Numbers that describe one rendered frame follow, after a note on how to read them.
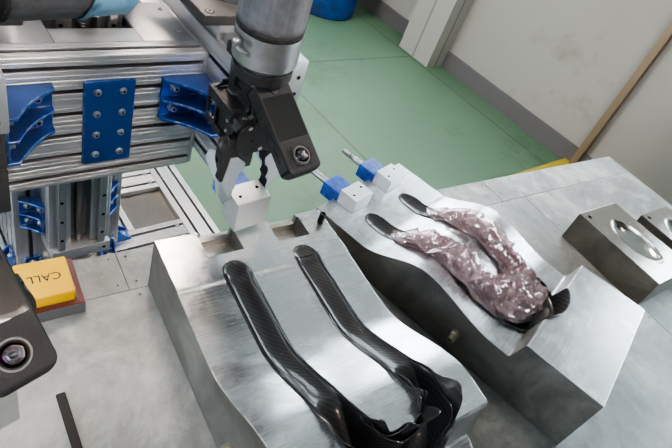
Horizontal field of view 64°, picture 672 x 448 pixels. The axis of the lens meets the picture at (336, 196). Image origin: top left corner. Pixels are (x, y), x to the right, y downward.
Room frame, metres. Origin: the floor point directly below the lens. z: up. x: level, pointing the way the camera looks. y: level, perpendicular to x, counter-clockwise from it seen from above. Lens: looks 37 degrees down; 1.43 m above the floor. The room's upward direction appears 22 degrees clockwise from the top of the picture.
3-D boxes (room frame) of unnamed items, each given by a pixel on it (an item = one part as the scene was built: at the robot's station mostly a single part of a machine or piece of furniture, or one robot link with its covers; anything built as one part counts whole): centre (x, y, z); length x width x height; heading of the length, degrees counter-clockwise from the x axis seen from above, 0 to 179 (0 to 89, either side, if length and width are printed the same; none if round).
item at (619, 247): (0.99, -0.61, 0.83); 0.20 x 0.15 x 0.07; 46
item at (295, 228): (0.59, 0.05, 0.87); 0.05 x 0.05 x 0.04; 46
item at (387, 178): (0.87, -0.04, 0.85); 0.13 x 0.05 x 0.05; 64
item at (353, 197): (0.77, 0.01, 0.85); 0.13 x 0.05 x 0.05; 64
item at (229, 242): (0.51, 0.12, 0.87); 0.05 x 0.05 x 0.04; 46
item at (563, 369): (0.71, -0.26, 0.85); 0.50 x 0.26 x 0.11; 64
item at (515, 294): (0.70, -0.25, 0.90); 0.26 x 0.18 x 0.08; 64
